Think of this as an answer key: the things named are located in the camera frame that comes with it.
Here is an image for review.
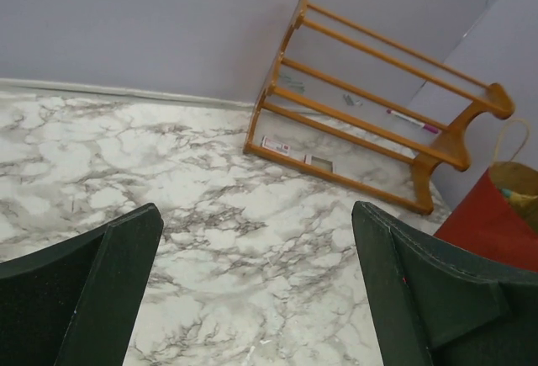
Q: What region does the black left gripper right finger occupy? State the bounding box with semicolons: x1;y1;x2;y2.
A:
351;201;537;365

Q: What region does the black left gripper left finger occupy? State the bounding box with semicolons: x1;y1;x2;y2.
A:
1;204;163;365

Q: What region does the red paper bag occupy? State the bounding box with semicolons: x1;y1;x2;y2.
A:
434;118;538;273

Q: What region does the pink white marker pen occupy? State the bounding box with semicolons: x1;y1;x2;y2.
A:
386;109;440;135

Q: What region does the open small white box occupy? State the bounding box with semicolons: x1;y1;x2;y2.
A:
304;154;335;172

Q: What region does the orange wooden rack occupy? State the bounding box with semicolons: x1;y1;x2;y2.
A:
243;0;515;215

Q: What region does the red white staples box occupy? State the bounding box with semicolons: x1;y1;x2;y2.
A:
261;136;290;156

